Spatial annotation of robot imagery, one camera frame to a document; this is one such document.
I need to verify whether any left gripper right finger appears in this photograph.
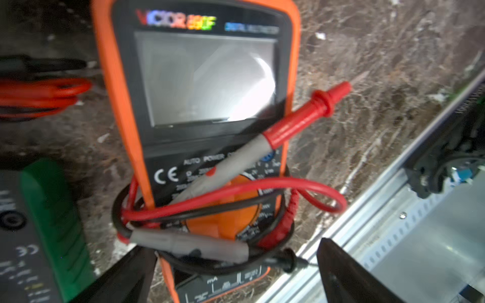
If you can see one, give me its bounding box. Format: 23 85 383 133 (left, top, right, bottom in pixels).
317 238 402 303

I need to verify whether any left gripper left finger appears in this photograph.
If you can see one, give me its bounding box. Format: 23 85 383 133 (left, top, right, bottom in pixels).
71 246 157 303

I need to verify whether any orange Victor multimeter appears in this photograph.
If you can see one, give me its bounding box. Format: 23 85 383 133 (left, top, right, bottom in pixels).
90 0 353 303

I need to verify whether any green multimeter centre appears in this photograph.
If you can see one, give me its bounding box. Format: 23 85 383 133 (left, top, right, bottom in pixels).
1 158 96 302

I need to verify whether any aluminium front rail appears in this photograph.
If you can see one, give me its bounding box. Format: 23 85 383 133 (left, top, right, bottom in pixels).
257 71 485 303

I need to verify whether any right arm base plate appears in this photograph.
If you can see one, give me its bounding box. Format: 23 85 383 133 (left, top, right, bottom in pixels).
404 83 484 199

